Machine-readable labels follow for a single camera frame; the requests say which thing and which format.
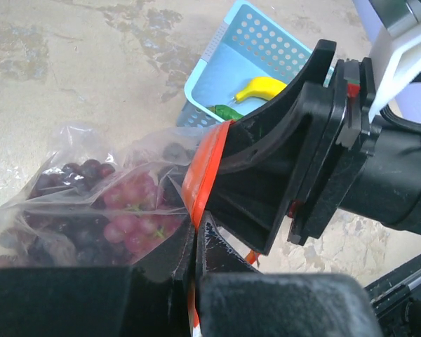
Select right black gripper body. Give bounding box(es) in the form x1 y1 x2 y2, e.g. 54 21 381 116
288 58 421 245

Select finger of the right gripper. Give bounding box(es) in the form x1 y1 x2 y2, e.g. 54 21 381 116
206 39 337 255

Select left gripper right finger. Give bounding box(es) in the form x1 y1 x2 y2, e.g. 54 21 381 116
196 213 382 336

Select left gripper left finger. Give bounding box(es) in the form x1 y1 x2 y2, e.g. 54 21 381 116
0 213 196 336

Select yellow banana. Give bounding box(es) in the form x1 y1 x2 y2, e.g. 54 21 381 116
234 77 287 103

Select red grape bunch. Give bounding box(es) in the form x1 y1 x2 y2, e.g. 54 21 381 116
0 142 194 270
101 171 186 260

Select clear orange-zip bag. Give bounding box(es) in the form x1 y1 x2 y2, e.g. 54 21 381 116
0 121 253 336

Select green chili pepper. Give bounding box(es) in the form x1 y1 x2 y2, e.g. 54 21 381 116
213 105 243 121

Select light blue plastic basket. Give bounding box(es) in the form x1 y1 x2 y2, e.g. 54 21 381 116
176 1 312 127

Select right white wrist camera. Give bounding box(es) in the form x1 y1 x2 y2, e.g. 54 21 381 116
369 0 421 118

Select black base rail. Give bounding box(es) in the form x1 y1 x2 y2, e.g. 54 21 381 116
365 254 421 336

